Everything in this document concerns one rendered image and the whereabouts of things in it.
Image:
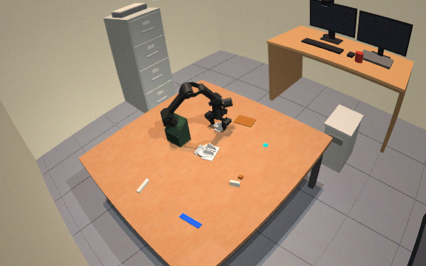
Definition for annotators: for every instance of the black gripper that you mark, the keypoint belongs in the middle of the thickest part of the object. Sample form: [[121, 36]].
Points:
[[211, 115]]

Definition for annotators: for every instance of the blue flat bar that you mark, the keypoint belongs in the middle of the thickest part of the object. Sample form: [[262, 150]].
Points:
[[190, 220]]

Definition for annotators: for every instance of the orange flat plate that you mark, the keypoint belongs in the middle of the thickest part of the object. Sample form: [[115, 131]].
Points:
[[243, 120]]

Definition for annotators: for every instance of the white flat bar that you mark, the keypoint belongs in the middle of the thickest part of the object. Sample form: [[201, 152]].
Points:
[[143, 185]]

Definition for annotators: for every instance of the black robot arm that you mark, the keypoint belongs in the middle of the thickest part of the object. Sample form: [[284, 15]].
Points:
[[186, 92]]

